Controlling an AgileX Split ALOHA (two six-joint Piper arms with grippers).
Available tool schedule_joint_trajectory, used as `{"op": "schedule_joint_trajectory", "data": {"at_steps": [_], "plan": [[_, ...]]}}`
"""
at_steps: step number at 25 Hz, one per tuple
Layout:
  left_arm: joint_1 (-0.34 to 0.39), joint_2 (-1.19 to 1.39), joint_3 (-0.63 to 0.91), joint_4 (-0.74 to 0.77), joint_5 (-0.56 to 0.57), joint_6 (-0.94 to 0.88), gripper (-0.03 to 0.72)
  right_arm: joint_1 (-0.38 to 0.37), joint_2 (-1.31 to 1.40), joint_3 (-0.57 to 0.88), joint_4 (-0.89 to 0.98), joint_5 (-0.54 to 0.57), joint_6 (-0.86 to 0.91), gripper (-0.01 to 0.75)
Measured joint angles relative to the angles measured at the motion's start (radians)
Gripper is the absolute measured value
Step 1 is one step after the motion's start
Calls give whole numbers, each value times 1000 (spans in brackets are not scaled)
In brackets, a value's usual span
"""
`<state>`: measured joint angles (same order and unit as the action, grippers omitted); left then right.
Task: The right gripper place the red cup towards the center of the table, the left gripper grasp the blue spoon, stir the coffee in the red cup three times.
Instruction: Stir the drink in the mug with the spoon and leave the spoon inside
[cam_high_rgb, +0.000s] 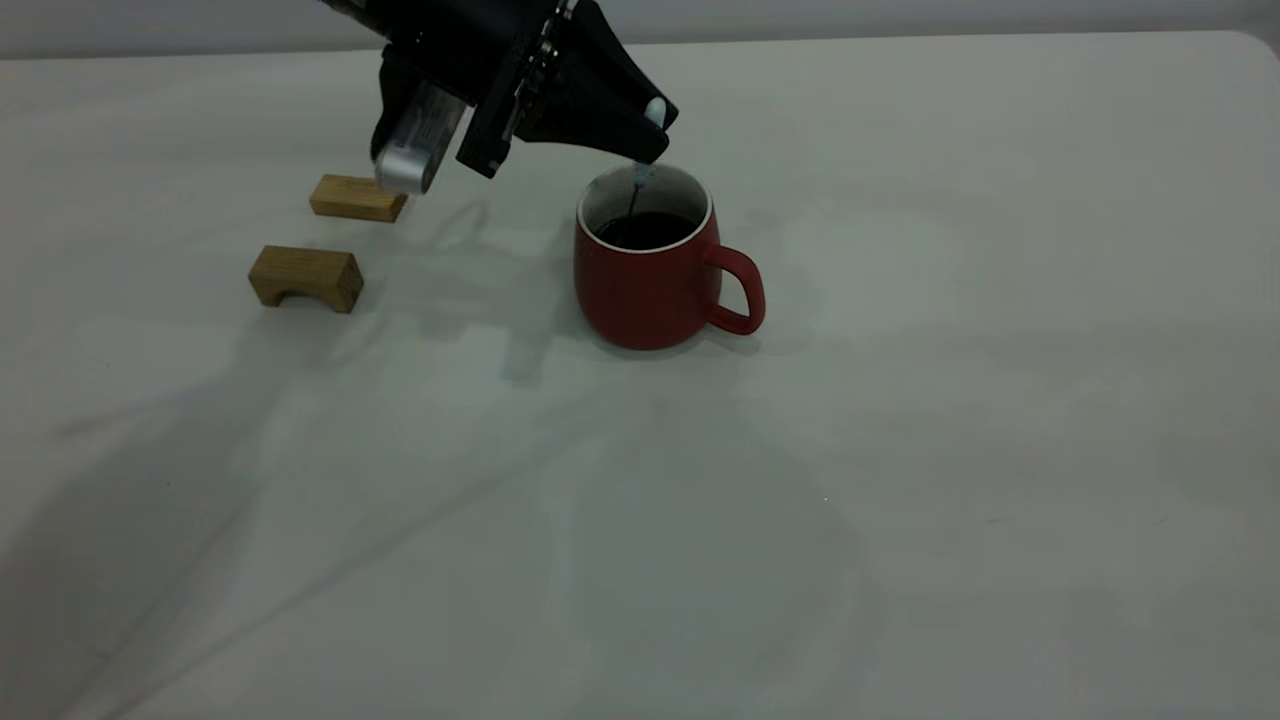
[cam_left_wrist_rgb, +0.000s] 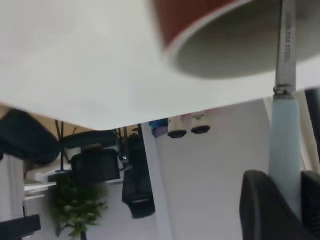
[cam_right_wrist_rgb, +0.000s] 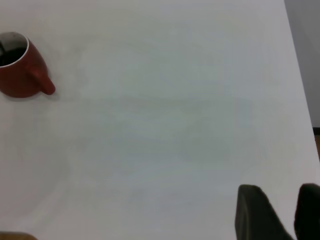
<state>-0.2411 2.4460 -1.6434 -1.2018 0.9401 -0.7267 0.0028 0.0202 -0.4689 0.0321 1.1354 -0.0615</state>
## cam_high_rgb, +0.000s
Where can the red ceramic mug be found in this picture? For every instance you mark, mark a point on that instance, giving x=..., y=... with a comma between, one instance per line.
x=640, y=295

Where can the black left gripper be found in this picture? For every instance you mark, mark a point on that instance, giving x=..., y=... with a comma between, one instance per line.
x=480, y=60

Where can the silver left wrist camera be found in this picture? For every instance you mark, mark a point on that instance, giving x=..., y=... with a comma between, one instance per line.
x=420, y=140

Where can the flat wooden block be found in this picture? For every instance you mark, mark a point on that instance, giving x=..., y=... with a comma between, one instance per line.
x=355, y=198

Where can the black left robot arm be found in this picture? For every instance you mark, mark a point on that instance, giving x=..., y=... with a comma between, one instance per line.
x=365, y=12

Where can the arched wooden block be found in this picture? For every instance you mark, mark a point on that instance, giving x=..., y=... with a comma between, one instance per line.
x=310, y=270

